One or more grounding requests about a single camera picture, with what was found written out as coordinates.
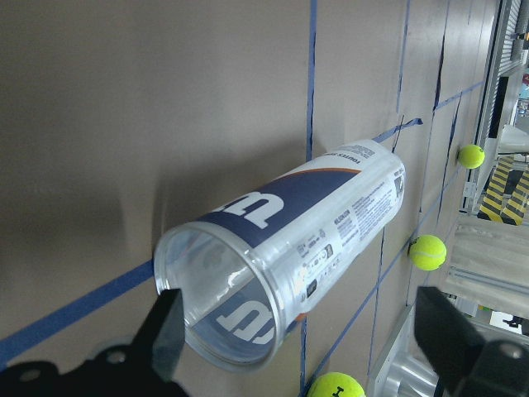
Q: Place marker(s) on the yellow tennis ball lower left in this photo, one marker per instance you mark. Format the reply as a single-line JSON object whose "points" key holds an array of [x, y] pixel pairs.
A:
{"points": [[335, 384]]}

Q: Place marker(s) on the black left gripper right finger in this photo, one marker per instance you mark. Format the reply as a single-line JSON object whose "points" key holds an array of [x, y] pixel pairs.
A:
{"points": [[467, 363]]}

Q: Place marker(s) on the white tennis ball can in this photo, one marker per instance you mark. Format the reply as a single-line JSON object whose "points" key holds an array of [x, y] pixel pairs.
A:
{"points": [[251, 268]]}

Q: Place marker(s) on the yellow tennis ball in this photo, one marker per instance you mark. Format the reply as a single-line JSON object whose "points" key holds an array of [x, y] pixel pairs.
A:
{"points": [[471, 156], [335, 384], [427, 252]]}

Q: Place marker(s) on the yellow tennis ball centre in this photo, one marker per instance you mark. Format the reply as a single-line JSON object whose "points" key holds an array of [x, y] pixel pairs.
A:
{"points": [[427, 252]]}

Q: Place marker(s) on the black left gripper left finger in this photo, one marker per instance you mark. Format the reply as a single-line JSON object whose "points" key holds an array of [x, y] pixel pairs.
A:
{"points": [[143, 367]]}

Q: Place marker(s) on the yellow tennis ball right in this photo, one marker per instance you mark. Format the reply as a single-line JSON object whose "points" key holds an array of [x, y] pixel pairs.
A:
{"points": [[471, 156]]}

